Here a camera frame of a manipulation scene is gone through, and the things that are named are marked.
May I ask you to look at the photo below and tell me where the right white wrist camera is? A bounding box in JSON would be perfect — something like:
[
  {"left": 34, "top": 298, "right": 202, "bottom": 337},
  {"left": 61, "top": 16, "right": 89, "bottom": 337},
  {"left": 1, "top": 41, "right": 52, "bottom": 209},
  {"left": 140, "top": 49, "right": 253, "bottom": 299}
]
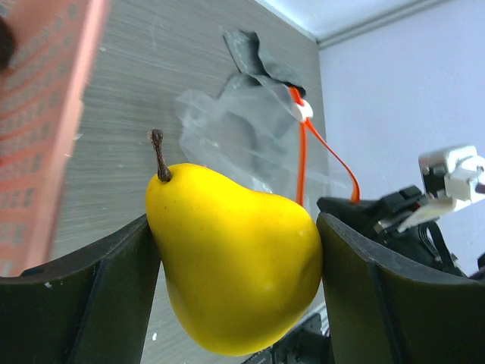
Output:
[{"left": 397, "top": 144, "right": 484, "bottom": 232}]

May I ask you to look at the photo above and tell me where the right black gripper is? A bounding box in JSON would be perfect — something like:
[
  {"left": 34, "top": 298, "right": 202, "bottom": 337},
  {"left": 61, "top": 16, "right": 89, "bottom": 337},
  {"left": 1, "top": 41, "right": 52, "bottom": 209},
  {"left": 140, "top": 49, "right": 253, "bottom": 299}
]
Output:
[{"left": 317, "top": 186, "right": 484, "bottom": 279}]

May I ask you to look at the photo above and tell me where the grey cloth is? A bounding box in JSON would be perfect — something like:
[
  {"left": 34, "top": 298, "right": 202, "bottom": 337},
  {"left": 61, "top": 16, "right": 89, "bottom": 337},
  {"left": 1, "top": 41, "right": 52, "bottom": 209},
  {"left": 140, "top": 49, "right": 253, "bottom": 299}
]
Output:
[{"left": 218, "top": 30, "right": 307, "bottom": 97}]

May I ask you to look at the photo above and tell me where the yellow pear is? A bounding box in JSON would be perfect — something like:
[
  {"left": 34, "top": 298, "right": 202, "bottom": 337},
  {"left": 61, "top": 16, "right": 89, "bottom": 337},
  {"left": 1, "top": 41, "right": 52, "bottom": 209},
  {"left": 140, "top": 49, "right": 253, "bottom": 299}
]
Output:
[{"left": 145, "top": 129, "right": 323, "bottom": 356}]

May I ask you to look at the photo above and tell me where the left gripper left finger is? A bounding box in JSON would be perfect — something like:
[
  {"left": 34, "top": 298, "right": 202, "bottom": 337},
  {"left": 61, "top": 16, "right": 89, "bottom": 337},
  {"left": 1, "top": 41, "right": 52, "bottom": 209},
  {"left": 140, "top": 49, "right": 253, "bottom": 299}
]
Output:
[{"left": 1, "top": 215, "right": 161, "bottom": 363}]

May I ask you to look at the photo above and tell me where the clear zip top bag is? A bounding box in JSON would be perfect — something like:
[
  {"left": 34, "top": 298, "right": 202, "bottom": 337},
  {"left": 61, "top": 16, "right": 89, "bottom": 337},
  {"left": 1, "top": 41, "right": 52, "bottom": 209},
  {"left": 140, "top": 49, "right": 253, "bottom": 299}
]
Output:
[{"left": 175, "top": 83, "right": 360, "bottom": 207}]

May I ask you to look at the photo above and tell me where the dark brown fruit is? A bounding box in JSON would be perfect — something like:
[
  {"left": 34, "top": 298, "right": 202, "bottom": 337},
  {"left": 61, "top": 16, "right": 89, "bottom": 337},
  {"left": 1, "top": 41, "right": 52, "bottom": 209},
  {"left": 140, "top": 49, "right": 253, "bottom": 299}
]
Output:
[{"left": 0, "top": 17, "right": 17, "bottom": 72}]

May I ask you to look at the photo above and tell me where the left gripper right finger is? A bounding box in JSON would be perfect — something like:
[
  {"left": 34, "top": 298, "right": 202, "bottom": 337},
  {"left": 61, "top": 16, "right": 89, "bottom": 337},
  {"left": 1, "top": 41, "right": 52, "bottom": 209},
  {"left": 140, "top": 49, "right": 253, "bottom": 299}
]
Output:
[{"left": 317, "top": 214, "right": 484, "bottom": 363}]

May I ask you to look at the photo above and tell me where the pink plastic basket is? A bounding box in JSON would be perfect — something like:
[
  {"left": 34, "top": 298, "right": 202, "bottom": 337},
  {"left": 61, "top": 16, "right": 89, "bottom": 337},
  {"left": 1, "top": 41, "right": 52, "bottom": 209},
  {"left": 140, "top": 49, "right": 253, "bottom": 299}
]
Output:
[{"left": 1, "top": 0, "right": 111, "bottom": 277}]

